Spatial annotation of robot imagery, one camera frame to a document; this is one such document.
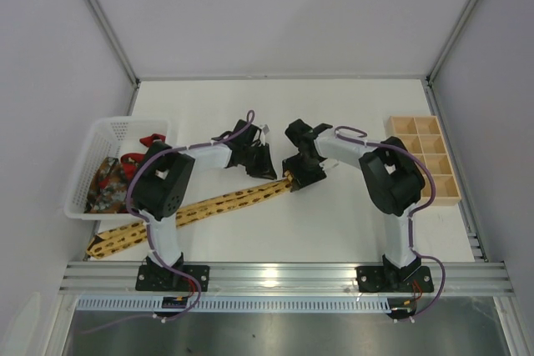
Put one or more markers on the aluminium mounting rail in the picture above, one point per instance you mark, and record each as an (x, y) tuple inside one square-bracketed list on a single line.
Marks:
[(279, 279)]

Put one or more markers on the yellow beetle print tie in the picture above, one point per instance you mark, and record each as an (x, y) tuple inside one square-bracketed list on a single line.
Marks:
[(118, 239)]

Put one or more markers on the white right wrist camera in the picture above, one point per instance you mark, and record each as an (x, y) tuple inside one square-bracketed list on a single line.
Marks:
[(329, 164)]

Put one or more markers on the camouflage pattern tie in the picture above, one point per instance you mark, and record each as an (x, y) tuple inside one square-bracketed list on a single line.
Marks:
[(108, 188)]

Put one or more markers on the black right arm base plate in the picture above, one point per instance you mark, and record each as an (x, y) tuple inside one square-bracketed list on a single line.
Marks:
[(379, 278)]

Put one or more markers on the wooden compartment box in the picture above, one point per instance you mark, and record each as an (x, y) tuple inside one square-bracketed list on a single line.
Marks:
[(423, 137)]

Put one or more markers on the white plastic basket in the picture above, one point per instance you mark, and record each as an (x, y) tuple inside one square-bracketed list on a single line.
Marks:
[(106, 142)]

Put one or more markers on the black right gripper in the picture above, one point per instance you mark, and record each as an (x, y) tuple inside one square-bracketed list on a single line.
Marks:
[(306, 167)]

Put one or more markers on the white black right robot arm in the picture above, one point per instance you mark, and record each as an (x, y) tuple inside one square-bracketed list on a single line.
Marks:
[(394, 184)]

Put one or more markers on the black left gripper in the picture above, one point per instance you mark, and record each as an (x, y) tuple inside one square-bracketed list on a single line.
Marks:
[(259, 157)]

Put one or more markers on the white slotted cable duct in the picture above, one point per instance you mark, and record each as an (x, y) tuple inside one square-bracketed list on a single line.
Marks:
[(233, 304)]

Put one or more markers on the red tie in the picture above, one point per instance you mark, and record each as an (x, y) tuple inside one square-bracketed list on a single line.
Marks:
[(131, 161)]

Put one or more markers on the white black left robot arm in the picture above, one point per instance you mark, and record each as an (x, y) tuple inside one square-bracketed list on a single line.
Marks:
[(158, 187)]

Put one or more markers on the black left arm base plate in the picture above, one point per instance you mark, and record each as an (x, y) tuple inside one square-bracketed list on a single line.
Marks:
[(154, 278)]

